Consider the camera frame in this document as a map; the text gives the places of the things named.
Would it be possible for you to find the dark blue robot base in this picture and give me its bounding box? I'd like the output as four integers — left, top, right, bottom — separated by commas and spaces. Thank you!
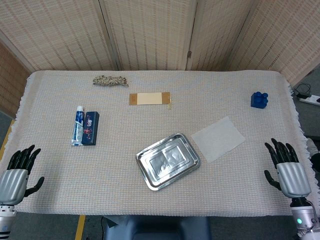
102, 215, 212, 240

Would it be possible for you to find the coiled speckled rope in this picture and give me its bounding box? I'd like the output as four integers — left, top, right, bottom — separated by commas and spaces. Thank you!
92, 75, 129, 88

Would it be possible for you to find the toothpaste tube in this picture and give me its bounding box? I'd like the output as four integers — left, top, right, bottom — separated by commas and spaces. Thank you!
71, 105, 86, 147

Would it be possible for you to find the white power strip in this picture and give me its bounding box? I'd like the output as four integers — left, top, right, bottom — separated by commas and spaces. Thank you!
299, 94, 320, 105

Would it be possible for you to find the black object beside table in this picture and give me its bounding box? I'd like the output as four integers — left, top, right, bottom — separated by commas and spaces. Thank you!
303, 136, 320, 173

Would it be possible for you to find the stainless steel tray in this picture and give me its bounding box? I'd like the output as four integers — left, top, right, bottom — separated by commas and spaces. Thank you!
135, 132, 201, 192

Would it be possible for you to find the woven folding screen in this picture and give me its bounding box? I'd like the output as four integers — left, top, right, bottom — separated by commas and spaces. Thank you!
0, 0, 320, 118

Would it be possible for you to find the dark blue toothpaste box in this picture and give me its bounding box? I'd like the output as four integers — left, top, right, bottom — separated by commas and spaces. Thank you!
81, 111, 100, 146

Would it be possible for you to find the white cloth napkin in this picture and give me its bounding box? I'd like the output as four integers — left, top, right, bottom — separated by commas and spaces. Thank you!
191, 116, 246, 164

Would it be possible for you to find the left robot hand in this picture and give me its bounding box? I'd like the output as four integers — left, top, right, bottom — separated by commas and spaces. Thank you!
0, 144, 45, 206

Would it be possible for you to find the black cable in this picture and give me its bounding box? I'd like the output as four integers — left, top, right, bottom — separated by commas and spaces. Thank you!
293, 83, 312, 100

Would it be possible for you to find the white woven tablecloth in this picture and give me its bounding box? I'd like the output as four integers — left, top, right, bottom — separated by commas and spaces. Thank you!
8, 70, 320, 217

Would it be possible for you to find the blue toy building block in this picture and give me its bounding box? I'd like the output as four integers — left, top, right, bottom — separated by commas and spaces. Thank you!
250, 91, 269, 109

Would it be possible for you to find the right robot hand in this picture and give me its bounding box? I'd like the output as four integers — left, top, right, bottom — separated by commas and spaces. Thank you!
264, 137, 312, 200

